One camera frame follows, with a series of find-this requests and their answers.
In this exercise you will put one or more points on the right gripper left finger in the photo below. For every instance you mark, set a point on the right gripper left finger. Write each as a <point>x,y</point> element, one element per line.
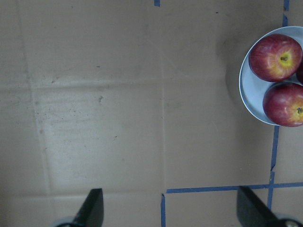
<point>91,213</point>

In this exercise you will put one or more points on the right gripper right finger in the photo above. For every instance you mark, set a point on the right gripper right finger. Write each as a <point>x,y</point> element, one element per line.
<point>252,212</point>

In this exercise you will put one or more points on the red apple plate front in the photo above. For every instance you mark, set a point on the red apple plate front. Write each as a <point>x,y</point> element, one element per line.
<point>283,104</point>

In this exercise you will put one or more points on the red apple plate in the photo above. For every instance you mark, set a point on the red apple plate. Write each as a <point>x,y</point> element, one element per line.
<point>299,74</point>
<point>275,57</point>
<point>283,104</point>

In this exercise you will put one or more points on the light blue round plate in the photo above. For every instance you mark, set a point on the light blue round plate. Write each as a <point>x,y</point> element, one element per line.
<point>251,88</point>

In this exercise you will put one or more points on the red apple plate left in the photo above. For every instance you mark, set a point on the red apple plate left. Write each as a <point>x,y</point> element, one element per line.
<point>299,74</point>

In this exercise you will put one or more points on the red apple plate back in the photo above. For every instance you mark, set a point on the red apple plate back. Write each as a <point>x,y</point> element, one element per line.
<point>275,57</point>

